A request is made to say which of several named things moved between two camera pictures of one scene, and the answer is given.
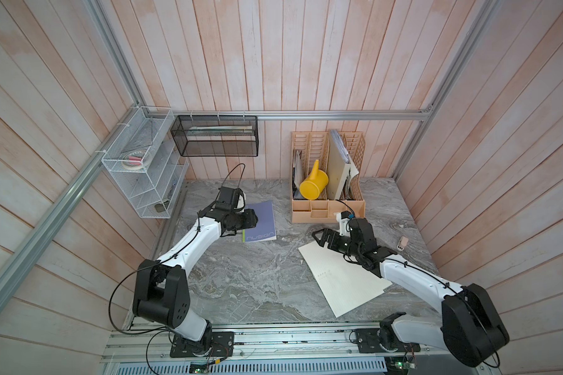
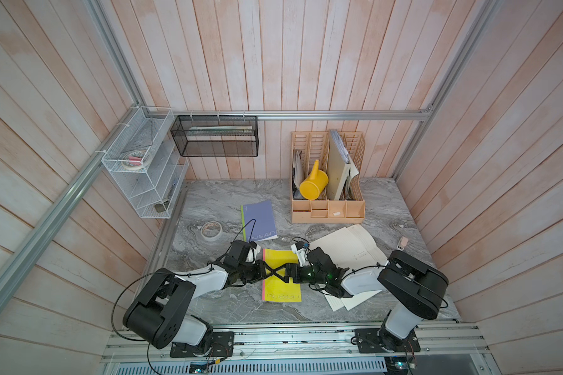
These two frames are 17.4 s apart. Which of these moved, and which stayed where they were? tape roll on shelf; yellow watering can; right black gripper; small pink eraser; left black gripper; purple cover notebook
Moved: left black gripper; right black gripper
Stayed: tape roll on shelf; purple cover notebook; small pink eraser; yellow watering can
